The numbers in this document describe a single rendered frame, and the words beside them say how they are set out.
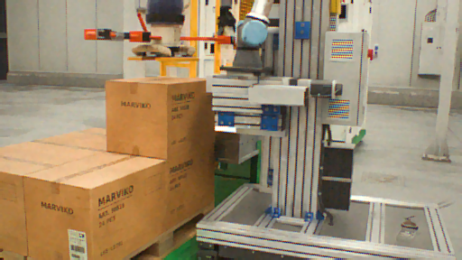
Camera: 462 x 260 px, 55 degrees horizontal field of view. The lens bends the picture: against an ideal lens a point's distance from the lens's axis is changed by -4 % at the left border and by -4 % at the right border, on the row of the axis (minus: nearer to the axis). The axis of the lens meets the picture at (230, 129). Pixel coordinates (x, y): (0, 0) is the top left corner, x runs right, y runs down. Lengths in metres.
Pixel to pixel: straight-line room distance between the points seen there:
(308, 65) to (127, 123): 1.01
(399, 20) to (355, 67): 9.29
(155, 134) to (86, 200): 0.63
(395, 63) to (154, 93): 9.55
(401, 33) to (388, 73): 0.99
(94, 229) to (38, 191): 0.33
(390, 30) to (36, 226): 10.24
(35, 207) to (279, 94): 1.22
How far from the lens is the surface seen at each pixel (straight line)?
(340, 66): 2.34
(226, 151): 2.97
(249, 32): 2.15
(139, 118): 2.48
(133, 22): 4.14
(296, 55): 2.42
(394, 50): 11.56
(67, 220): 2.10
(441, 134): 5.53
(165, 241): 2.56
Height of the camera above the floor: 1.11
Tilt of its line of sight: 10 degrees down
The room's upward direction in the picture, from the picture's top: 2 degrees clockwise
